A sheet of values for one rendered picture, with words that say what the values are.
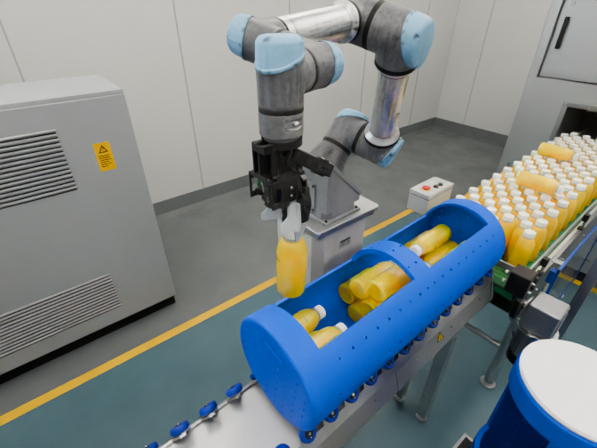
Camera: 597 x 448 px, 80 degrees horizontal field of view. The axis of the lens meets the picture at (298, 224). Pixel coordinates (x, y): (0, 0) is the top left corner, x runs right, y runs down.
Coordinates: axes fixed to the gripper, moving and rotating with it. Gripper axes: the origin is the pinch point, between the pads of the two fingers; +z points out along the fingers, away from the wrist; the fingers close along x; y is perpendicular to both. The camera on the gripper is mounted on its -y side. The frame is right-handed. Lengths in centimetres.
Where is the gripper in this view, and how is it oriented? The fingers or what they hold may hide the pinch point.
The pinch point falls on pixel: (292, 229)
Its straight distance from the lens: 72.3
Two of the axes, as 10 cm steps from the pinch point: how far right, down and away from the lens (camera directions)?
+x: 6.5, 4.1, -6.4
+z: 0.0, 8.4, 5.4
